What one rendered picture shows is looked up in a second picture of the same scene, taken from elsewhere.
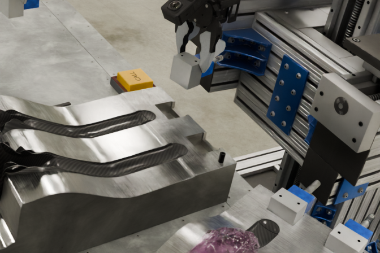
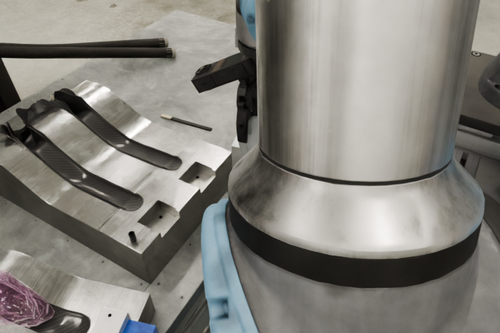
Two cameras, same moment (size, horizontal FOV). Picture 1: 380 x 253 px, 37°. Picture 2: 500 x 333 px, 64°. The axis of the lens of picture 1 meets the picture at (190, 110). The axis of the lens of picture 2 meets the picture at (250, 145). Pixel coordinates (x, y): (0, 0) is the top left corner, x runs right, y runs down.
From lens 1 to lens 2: 0.94 m
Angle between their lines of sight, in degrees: 54
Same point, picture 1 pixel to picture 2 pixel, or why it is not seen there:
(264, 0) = (471, 137)
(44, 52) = not seen: hidden behind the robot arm
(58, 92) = (220, 119)
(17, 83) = (210, 98)
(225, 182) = (137, 263)
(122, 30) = not seen: outside the picture
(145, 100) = (197, 153)
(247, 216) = (85, 301)
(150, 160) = (111, 195)
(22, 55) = not seen: hidden behind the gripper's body
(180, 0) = (207, 67)
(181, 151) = (134, 207)
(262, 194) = (131, 302)
